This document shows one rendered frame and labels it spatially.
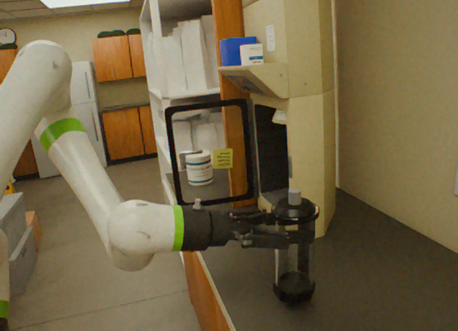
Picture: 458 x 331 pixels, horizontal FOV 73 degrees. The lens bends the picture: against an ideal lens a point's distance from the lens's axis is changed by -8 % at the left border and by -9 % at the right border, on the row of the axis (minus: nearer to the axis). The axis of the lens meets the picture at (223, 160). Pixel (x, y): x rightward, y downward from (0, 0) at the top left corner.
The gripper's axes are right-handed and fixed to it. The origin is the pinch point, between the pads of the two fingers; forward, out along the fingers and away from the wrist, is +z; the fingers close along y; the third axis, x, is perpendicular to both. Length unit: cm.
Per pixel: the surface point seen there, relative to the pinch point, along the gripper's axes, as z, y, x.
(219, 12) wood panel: -6, 62, -55
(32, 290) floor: -98, 186, 143
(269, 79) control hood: 0.0, 24.8, -32.2
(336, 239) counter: 31.0, 20.4, 14.5
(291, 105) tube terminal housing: 8.0, 24.7, -26.2
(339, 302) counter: 14.5, -5.3, 18.5
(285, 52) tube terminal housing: 4.0, 25.3, -40.4
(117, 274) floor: -32, 183, 127
